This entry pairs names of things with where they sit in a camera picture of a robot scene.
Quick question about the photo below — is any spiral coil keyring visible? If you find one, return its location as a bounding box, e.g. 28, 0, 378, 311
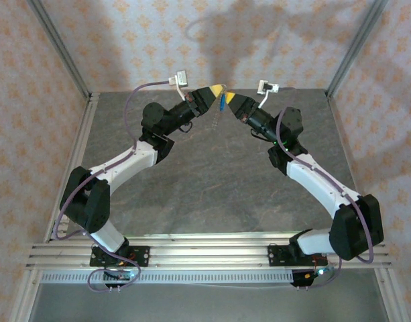
210, 83, 230, 131

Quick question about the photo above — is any black base controller board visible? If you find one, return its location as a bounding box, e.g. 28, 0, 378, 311
103, 268, 136, 282
291, 266, 335, 290

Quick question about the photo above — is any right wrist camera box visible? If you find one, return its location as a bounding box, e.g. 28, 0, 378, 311
256, 79, 280, 109

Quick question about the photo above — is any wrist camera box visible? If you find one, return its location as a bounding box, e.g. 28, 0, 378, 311
256, 79, 280, 109
166, 69, 190, 101

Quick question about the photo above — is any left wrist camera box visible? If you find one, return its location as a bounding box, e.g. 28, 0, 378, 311
166, 69, 190, 101

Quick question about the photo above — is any aluminium side rail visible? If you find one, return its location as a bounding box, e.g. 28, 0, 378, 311
44, 93, 101, 242

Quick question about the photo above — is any aluminium corner post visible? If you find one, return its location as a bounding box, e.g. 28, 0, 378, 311
325, 0, 390, 99
26, 0, 93, 99

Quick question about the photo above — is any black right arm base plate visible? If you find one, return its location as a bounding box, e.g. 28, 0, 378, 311
268, 244, 329, 268

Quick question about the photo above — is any aluminium mounting rail beam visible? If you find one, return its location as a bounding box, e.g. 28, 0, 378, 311
25, 232, 394, 270

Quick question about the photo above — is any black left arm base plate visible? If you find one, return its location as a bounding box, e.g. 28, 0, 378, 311
90, 246, 150, 268

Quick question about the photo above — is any slotted grey cable duct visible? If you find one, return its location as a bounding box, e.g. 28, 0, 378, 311
40, 270, 295, 284

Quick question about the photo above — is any aluminium frame leg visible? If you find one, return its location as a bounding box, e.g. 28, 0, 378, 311
373, 268, 406, 322
9, 270, 42, 322

